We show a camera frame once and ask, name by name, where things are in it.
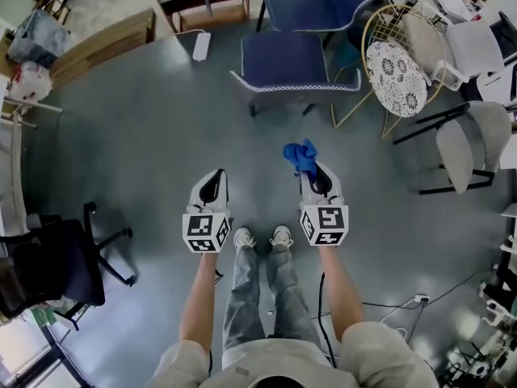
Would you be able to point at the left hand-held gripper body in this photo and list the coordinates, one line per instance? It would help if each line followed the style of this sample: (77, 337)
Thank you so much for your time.
(202, 230)

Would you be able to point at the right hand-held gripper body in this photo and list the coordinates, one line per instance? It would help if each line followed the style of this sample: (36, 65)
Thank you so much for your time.
(327, 224)

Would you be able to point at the blue cloth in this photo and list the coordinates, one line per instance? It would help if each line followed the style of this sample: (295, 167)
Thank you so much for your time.
(301, 156)

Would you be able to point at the person's right forearm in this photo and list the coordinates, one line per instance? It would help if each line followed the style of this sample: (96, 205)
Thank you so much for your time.
(343, 293)

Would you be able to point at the person's left forearm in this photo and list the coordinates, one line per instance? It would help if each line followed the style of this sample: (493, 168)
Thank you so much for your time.
(200, 297)

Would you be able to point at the person's left white shoe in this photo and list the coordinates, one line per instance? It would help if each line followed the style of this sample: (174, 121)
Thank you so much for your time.
(243, 239)

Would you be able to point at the person's white shoe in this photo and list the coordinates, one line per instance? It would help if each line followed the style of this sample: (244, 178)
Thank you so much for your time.
(281, 237)
(243, 239)

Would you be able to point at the person's right white shoe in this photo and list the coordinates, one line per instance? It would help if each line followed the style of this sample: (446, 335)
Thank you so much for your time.
(281, 237)

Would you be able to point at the person's left leg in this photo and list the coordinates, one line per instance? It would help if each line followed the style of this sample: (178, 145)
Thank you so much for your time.
(244, 297)

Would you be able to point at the person's leg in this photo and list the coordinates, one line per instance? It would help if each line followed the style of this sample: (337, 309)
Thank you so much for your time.
(244, 297)
(288, 297)

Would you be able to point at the person's right leg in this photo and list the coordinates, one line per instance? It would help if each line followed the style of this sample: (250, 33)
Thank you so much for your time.
(288, 297)

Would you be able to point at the small white power strip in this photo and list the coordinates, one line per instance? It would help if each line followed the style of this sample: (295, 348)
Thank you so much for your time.
(421, 298)

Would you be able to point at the floral round cushion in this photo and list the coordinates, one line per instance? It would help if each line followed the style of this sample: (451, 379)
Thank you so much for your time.
(396, 79)

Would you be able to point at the person's beige sweatshirt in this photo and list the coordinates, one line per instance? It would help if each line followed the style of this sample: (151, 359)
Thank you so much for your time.
(375, 354)

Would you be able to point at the long white power strip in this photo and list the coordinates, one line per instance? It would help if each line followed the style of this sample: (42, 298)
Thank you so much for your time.
(201, 47)

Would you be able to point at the black office chair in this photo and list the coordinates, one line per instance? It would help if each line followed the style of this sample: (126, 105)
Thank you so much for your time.
(52, 265)

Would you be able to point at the navy shell chair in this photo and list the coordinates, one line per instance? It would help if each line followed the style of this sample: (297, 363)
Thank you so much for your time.
(315, 2)

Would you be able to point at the long wooden board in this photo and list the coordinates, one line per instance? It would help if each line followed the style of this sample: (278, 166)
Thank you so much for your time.
(101, 43)

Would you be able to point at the white desk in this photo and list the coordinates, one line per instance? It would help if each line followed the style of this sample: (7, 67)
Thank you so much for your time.
(15, 156)

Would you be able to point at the white swivel armchair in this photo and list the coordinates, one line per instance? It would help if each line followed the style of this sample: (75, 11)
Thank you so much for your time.
(472, 47)

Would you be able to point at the large window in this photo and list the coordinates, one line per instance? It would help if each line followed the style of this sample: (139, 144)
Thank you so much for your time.
(24, 358)

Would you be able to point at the grey marbled panel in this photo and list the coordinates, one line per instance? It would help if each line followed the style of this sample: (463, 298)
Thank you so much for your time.
(38, 35)

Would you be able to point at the grey chair with black frame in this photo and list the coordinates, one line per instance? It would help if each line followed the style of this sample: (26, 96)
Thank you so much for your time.
(454, 152)

